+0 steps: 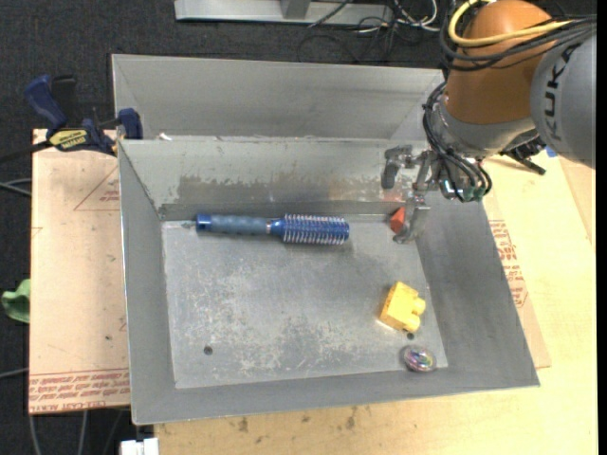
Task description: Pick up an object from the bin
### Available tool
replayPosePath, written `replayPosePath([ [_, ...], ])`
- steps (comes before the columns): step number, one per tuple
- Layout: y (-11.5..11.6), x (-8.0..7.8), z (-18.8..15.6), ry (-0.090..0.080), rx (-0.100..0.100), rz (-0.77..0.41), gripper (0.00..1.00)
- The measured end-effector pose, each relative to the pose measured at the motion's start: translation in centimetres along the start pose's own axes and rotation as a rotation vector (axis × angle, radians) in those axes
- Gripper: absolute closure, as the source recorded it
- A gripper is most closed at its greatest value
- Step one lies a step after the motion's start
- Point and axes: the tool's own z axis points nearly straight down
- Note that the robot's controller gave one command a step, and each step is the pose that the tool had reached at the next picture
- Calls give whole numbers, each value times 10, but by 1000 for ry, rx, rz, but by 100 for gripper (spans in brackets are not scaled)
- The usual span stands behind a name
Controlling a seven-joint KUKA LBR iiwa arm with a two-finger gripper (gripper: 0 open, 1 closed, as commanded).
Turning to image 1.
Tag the brown cardboard board, red print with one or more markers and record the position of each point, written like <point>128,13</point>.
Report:
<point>76,254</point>

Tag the grey metal bin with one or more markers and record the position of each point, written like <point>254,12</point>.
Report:
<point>284,301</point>

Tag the blue hairbrush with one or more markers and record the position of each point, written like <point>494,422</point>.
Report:
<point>284,229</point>

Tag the yellow toy building block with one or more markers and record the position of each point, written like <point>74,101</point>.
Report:
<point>400,305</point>

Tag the clear iridescent glass ball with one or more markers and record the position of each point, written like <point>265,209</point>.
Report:
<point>417,358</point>

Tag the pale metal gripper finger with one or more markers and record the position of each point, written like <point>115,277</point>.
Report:
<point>422,221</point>
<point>406,237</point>

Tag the red-orange small block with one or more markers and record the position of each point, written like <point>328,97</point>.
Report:
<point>399,220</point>

